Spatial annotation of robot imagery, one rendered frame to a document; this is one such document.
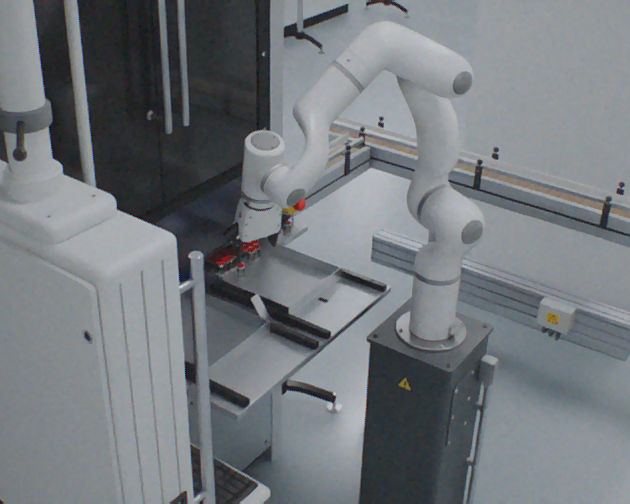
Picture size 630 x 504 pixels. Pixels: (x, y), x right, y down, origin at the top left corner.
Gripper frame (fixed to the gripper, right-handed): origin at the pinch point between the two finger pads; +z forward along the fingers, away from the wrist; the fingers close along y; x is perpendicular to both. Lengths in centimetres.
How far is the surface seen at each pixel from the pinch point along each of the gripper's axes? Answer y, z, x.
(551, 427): 123, 127, -25
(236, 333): -1.6, 34.9, 2.3
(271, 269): 21, 43, 25
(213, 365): -13.8, 27.6, -9.2
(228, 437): 3, 99, 9
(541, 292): 122, 78, 3
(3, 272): -59, -36, -19
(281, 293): 17.9, 39.3, 12.9
